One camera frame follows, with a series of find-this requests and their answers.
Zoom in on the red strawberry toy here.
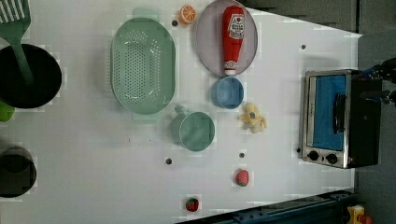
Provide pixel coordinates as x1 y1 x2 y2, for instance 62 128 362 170
185 198 199 212

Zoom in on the red plush ketchup bottle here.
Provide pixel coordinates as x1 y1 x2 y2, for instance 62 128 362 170
222 6 245 76

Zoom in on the silver black toaster oven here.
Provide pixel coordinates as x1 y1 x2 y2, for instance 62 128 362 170
302 69 382 169

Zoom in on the blue metal frame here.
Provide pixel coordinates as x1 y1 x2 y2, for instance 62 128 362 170
177 190 357 224

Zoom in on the lime green utensil handle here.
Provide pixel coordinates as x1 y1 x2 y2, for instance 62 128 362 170
0 102 15 122

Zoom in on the green mug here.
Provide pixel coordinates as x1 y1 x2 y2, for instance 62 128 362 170
171 105 215 152

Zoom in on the grey round plate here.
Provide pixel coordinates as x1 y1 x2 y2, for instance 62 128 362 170
195 0 258 76

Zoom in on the blue cup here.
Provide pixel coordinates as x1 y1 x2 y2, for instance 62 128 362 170
210 77 244 109

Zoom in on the large black container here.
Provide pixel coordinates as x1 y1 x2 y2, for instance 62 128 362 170
0 44 62 109

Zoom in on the green perforated colander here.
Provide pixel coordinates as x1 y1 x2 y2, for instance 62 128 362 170
110 7 176 124

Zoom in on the pink strawberry toy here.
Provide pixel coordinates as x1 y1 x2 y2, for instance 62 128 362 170
235 170 249 187

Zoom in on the yellow red toy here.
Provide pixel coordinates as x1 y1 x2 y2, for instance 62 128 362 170
347 205 373 224

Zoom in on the orange slice toy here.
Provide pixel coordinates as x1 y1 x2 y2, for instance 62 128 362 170
179 5 196 24

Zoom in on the green slotted spatula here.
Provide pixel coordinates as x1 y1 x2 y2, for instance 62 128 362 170
0 0 34 86

